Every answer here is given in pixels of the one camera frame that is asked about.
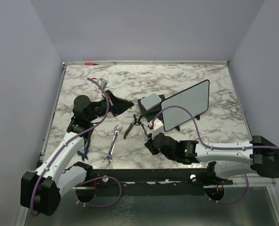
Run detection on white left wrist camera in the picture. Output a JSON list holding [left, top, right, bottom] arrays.
[[98, 78, 108, 89]]

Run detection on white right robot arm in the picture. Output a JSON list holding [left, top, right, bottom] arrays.
[[145, 133, 279, 184]]

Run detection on red marker on rail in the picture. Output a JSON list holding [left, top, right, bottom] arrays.
[[84, 62, 99, 65]]

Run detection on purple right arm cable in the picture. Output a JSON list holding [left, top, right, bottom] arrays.
[[148, 105, 279, 163]]

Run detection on black handled pliers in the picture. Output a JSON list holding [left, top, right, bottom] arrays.
[[123, 113, 148, 142]]

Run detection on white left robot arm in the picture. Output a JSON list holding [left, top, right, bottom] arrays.
[[20, 90, 134, 216]]

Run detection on white square box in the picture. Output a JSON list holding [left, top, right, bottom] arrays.
[[140, 93, 162, 111]]

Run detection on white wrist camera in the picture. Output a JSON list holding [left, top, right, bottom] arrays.
[[98, 78, 108, 89], [153, 118, 164, 132]]

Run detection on black whiteboard stand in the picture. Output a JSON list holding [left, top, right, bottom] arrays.
[[175, 114, 200, 131]]

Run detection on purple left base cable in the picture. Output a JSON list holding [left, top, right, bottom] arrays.
[[75, 176, 122, 208]]

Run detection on black framed whiteboard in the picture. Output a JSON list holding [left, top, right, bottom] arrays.
[[161, 80, 210, 132]]

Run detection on silver open-end wrench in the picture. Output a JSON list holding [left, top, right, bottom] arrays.
[[102, 125, 122, 165]]

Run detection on black front mounting rail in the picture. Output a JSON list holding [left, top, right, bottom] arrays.
[[37, 162, 234, 197]]

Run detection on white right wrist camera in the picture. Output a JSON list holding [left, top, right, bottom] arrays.
[[153, 118, 164, 132]]

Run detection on blue handled cutters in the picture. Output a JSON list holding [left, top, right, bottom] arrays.
[[77, 139, 90, 161]]

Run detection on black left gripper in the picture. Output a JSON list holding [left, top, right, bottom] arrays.
[[88, 89, 134, 122]]

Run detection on white marker pen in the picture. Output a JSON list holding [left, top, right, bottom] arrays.
[[140, 124, 152, 142]]

